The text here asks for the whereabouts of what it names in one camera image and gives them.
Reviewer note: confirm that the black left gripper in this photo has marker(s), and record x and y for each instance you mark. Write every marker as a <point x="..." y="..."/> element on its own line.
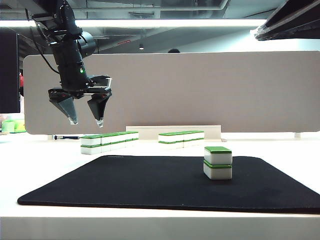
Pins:
<point x="71" y="70"/>

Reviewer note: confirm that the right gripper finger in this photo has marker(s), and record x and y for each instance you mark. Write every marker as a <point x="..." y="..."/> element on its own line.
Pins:
<point x="300" y="12"/>
<point x="295" y="30"/>

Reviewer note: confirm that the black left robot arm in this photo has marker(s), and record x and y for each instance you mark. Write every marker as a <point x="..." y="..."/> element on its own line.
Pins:
<point x="65" y="20"/>

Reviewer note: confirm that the black pen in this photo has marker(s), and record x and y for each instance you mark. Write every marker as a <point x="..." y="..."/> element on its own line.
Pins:
<point x="62" y="137"/>

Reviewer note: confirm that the white divider foot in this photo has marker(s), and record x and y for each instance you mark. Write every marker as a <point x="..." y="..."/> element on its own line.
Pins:
<point x="50" y="137"/>
<point x="297" y="135"/>

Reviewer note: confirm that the green bag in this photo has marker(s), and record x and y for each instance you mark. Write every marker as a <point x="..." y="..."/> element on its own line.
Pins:
<point x="20" y="126"/>

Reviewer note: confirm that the person in red clothing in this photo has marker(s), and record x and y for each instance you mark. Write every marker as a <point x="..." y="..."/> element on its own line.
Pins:
<point x="22" y="82"/>

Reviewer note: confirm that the green and white box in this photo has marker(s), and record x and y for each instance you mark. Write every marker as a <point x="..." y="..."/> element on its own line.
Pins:
<point x="8" y="126"/>

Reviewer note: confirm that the red ceiling sign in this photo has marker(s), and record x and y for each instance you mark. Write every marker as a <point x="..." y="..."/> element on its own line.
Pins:
<point x="125" y="42"/>

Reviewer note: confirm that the black monitor panel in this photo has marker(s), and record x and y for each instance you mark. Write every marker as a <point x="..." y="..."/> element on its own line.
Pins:
<point x="10" y="75"/>

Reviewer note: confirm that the round ceiling spot lamp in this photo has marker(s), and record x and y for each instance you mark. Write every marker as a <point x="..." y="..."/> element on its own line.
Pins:
<point x="141" y="47"/>

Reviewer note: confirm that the black rectangular desk mat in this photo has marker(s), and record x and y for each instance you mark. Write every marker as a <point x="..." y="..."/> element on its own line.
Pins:
<point x="125" y="185"/>

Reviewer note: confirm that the dark-haired person head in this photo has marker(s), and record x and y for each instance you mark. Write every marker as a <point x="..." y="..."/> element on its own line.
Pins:
<point x="174" y="51"/>

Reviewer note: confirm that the grey fabric divider panel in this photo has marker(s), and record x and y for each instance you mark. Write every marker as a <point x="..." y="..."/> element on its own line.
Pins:
<point x="200" y="92"/>

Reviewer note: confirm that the long ceiling light strip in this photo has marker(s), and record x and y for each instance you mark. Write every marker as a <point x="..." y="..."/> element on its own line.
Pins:
<point x="162" y="23"/>

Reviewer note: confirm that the black camera bracket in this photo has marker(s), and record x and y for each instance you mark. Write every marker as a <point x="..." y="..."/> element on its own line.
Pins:
<point x="98" y="81"/>

